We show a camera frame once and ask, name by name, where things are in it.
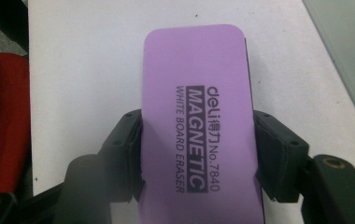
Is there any red cloth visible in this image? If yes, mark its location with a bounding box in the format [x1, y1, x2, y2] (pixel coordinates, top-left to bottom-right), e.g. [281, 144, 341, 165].
[0, 52, 32, 198]

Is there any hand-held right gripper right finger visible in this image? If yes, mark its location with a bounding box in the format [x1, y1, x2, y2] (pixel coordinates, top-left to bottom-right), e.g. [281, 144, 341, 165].
[252, 109, 311, 203]

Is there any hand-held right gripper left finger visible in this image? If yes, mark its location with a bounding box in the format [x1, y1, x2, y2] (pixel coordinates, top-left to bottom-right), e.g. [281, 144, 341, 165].
[63, 108, 145, 224]

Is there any purple whiteboard eraser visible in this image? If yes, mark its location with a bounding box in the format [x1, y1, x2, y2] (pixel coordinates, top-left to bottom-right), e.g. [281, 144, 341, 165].
[136, 23, 265, 224]

